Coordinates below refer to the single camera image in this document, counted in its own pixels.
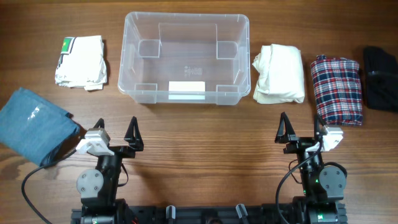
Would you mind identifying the cream cloth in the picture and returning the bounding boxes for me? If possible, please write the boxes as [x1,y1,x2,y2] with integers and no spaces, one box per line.
[252,44,305,104]

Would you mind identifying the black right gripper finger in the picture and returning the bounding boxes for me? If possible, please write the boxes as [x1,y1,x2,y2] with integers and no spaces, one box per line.
[275,112,296,144]
[314,114,325,141]

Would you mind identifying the white label in container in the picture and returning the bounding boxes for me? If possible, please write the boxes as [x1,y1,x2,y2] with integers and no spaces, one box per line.
[169,82,205,101]

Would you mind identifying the red navy plaid shirt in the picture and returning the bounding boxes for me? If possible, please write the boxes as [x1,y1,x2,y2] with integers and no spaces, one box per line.
[310,55,363,126]

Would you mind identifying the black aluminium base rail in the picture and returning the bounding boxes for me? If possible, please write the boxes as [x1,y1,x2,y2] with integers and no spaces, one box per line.
[70,203,347,224]

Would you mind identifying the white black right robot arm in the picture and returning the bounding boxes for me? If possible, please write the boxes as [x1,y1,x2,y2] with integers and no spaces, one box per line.
[275,112,348,224]

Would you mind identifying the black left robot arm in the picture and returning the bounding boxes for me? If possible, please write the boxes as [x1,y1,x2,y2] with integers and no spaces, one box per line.
[71,117,144,224]

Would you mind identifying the black left camera cable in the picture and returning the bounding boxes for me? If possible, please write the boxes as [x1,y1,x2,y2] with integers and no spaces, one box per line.
[21,149,78,224]

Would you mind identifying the black garment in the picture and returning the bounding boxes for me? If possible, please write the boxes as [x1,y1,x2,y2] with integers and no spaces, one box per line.
[363,46,397,112]

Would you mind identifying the blue denim jeans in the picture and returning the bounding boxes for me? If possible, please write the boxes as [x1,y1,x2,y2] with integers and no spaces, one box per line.
[1,88,80,166]

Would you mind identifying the clear plastic storage container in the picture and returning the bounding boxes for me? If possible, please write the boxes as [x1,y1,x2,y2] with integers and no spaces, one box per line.
[118,12,251,105]

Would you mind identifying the white shirt green tag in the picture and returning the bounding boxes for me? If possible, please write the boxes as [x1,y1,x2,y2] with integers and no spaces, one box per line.
[55,35,108,91]

